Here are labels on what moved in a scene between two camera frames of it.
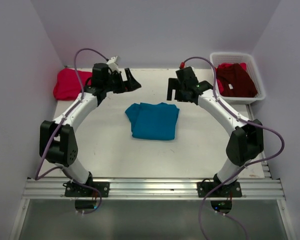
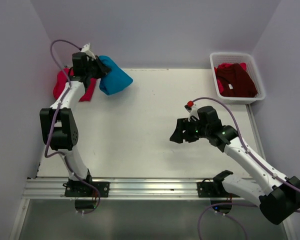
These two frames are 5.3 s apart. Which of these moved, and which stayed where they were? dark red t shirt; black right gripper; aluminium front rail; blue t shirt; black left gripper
Moved: black left gripper; black right gripper; blue t shirt
Stayed: aluminium front rail; dark red t shirt
